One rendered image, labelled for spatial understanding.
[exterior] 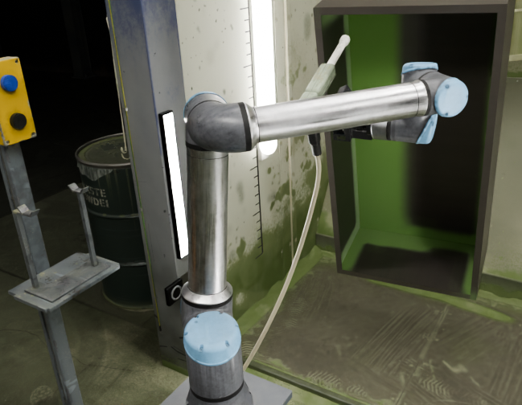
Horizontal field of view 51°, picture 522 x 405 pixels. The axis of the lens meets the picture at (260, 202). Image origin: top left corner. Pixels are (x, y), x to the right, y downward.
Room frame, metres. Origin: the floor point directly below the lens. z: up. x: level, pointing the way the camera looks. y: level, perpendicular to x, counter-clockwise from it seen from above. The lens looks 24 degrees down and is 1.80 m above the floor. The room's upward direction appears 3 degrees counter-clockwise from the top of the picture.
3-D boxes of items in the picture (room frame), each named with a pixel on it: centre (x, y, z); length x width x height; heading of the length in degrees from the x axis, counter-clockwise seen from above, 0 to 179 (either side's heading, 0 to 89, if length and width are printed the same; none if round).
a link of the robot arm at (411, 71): (1.45, -0.44, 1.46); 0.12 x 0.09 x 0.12; 10
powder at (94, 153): (2.87, 0.70, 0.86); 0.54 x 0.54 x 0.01
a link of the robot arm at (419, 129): (1.46, -0.43, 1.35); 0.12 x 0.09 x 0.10; 64
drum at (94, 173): (2.87, 0.70, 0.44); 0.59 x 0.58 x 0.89; 37
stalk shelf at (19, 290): (1.68, 0.71, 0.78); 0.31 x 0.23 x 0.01; 146
